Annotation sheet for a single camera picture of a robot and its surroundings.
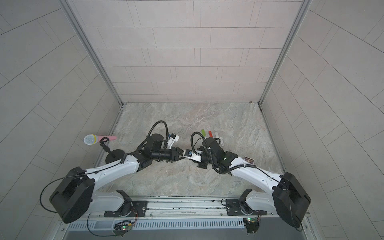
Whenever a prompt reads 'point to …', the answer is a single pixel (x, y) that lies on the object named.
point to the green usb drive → (202, 130)
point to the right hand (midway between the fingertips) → (192, 155)
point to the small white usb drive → (216, 133)
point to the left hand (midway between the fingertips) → (188, 157)
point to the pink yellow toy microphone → (91, 139)
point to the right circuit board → (252, 225)
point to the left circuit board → (121, 227)
